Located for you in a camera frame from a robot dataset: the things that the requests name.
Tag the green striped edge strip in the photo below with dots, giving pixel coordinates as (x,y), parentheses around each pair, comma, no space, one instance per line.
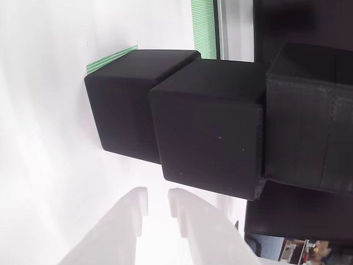
(204,27)

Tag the green striped square marker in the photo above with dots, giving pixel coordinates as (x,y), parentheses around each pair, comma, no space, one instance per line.
(110,62)

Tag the silver aluminium table rail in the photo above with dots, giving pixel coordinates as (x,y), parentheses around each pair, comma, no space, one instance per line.
(237,27)

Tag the smooth black cube block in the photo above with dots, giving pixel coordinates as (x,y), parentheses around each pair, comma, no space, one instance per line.
(121,110)
(207,132)

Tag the black cube block with seams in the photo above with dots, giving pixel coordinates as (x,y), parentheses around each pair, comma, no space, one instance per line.
(303,124)

